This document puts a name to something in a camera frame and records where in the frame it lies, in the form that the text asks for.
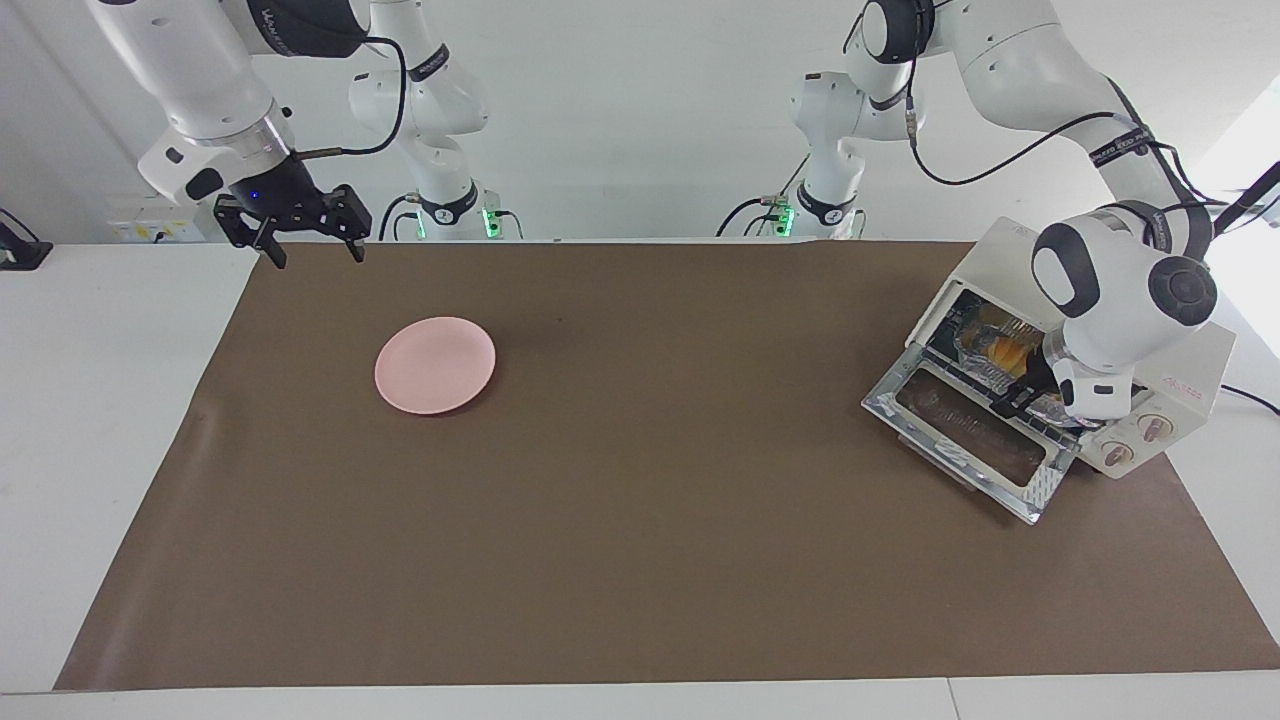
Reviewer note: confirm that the pink round plate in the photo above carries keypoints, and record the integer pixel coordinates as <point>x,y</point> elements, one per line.
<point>435,365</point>

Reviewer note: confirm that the sliced yellow bread loaf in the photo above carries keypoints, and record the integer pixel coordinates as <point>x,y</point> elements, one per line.
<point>1008,355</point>

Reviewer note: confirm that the beige oven knob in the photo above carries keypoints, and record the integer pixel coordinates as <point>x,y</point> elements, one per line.
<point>1115,455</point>
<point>1152,428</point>

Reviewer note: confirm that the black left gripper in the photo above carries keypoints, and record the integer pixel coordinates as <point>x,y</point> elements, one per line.
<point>1050,385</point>

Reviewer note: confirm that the brown table mat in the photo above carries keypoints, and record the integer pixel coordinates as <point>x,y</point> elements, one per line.
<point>650,520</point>

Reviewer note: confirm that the black camera stand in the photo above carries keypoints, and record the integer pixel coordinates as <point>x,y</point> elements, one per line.
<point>20,250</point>
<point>1250,195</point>

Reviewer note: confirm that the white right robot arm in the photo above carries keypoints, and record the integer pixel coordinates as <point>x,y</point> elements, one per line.
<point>190,60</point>

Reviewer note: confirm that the white wall power socket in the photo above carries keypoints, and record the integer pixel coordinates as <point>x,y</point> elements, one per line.
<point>150,230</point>

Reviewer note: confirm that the cream toaster oven body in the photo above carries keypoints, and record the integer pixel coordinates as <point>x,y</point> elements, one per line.
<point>1190,385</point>

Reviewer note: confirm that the metal oven rack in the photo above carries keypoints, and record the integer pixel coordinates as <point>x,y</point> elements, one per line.
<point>942,348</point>

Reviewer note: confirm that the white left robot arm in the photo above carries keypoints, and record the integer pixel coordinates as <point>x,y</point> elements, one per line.
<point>1110,290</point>

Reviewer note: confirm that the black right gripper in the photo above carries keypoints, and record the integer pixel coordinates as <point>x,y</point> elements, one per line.
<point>285,200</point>

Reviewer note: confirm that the aluminium foil tray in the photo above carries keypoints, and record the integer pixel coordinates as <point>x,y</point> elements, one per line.
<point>970,345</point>

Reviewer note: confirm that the glass oven door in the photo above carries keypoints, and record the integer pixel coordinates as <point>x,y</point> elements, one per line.
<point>950,430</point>

